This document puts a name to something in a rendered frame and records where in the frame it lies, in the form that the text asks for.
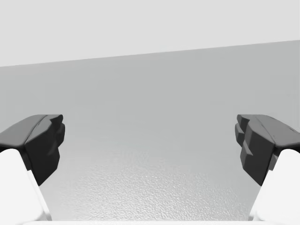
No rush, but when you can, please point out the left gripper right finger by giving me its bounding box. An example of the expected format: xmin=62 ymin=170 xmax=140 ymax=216
xmin=234 ymin=114 xmax=300 ymax=222

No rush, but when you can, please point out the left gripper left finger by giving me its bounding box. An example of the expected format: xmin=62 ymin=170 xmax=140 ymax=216
xmin=0 ymin=114 xmax=66 ymax=222

